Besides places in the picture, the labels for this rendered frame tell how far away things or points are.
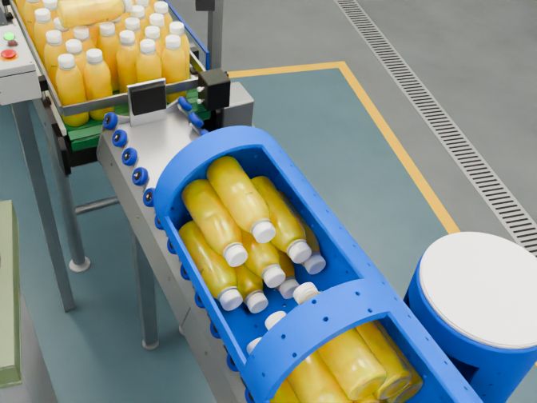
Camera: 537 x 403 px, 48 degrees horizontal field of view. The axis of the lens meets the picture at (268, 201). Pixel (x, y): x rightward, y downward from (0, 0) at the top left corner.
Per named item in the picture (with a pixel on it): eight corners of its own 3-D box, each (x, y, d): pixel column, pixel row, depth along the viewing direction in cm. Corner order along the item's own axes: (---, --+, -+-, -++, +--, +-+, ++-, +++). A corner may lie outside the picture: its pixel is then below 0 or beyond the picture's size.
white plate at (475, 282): (461, 211, 132) (459, 214, 133) (393, 285, 116) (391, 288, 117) (586, 283, 120) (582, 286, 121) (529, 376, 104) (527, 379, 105)
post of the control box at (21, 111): (65, 313, 226) (6, 85, 156) (61, 305, 228) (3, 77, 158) (76, 309, 227) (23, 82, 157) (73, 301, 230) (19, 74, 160)
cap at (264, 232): (270, 233, 111) (275, 240, 109) (251, 239, 109) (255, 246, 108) (272, 218, 108) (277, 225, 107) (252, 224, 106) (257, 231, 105)
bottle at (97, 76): (104, 125, 164) (97, 68, 151) (83, 116, 166) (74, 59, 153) (120, 111, 168) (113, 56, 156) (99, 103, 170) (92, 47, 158)
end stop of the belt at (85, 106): (65, 117, 157) (62, 107, 155) (64, 115, 157) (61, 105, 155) (208, 85, 172) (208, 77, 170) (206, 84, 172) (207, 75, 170)
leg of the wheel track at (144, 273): (145, 353, 217) (133, 235, 173) (140, 340, 221) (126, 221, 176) (161, 346, 219) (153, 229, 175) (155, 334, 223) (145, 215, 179)
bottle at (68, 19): (56, -4, 156) (122, -14, 163) (54, 10, 162) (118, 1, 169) (65, 20, 155) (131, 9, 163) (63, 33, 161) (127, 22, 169)
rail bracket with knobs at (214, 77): (200, 117, 170) (200, 86, 162) (191, 103, 174) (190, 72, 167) (232, 109, 173) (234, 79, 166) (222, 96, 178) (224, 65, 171)
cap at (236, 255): (234, 242, 108) (239, 249, 107) (248, 247, 111) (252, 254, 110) (220, 257, 109) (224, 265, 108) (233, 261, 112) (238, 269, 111)
